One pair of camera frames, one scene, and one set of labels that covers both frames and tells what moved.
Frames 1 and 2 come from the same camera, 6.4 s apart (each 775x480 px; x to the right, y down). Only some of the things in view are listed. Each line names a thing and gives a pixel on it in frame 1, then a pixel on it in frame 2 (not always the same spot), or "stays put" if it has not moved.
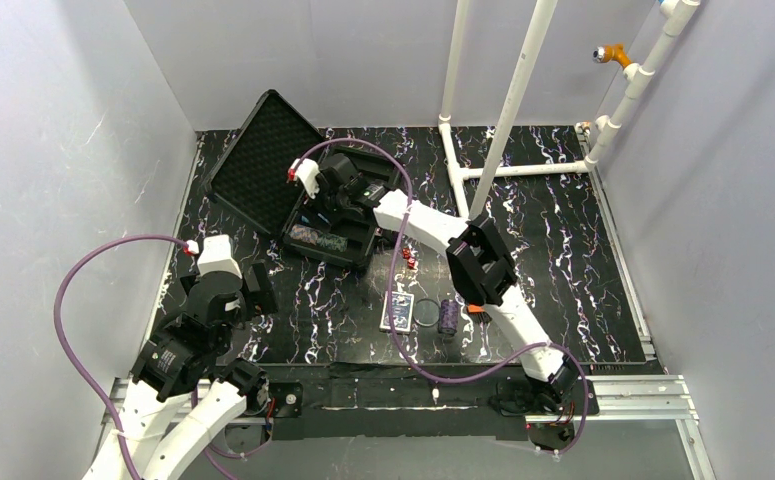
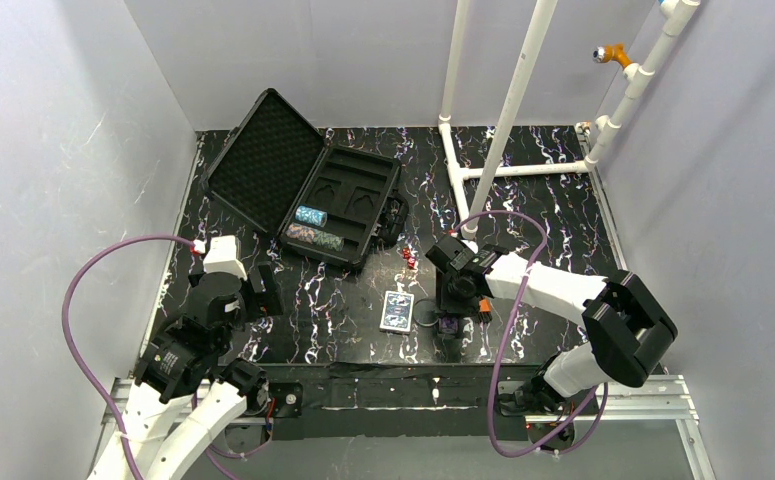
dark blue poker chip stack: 337,243 stays put
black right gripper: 334,187 → 449,318
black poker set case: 252,180 stays put
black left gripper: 258,288 stays put
